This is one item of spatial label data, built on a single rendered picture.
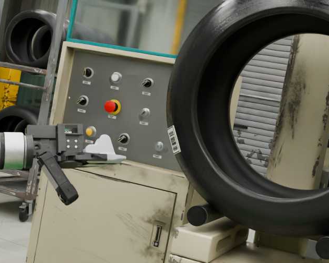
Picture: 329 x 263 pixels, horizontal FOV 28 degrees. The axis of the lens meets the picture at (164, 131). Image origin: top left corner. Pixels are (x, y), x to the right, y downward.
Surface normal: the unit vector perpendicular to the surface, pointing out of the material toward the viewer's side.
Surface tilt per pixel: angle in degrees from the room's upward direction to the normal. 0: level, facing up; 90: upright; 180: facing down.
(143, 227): 90
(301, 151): 90
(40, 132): 70
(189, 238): 90
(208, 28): 84
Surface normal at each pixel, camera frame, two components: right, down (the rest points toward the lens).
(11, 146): 0.32, -0.19
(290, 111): -0.36, -0.02
